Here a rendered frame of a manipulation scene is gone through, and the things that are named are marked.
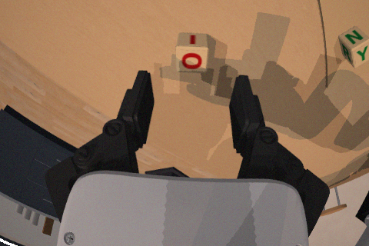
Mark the cream letter block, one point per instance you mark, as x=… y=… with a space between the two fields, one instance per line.
x=192 y=53
x=355 y=46

